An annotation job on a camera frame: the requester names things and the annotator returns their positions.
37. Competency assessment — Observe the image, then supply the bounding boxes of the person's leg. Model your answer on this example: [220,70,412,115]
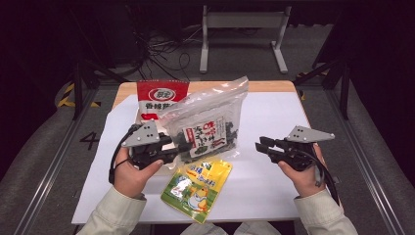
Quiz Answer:
[180,222,229,235]
[232,220,296,235]

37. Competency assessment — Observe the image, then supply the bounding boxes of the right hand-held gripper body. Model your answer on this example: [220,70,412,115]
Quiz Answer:
[269,125,336,172]

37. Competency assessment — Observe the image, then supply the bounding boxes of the white metal stand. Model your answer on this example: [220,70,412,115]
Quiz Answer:
[199,4,293,75]

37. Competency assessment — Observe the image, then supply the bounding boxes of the tangle of black floor cables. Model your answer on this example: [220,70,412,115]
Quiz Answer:
[128,6,205,82]

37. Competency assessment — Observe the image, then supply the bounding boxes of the yellow black floor tape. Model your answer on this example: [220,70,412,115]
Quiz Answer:
[57,82,102,109]

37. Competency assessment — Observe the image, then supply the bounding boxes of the left hand-held gripper cable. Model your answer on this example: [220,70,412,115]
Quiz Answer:
[108,123,140,186]

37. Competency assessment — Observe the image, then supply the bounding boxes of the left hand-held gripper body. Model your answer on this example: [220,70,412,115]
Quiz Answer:
[120,120,174,171]

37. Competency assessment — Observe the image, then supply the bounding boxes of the person's right hand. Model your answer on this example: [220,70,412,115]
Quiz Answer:
[277,143,328,199]

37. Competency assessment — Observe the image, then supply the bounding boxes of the white table sheet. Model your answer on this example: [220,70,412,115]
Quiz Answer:
[71,91,334,226]

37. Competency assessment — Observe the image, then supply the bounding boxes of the person's left hand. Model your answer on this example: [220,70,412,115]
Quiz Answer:
[112,146,164,200]

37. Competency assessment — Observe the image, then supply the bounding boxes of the hand-held gripper cable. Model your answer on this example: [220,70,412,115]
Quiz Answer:
[306,149,342,207]
[108,123,140,186]

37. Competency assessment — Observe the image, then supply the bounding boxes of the person's right leg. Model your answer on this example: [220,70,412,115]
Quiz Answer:
[232,220,296,235]

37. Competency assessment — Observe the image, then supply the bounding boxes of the red snack packet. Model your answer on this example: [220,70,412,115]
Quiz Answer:
[136,78,191,123]

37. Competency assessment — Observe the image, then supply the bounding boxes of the aluminium floor rail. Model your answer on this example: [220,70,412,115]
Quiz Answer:
[13,86,101,235]
[325,87,407,235]

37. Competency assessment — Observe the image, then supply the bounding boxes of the yellow green snack packet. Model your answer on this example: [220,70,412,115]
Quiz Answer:
[160,156,235,225]

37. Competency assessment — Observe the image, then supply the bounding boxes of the black tripod stand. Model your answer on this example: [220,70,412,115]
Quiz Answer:
[293,58,352,120]
[69,58,129,120]

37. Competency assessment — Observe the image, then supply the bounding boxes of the clear bag of dried seaweed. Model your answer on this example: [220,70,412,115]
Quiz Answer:
[158,75,250,171]

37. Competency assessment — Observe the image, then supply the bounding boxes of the person's left leg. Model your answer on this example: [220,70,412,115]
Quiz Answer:
[180,222,229,235]

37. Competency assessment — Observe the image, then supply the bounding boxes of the right hand-held gripper cable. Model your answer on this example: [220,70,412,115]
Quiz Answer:
[306,149,342,207]

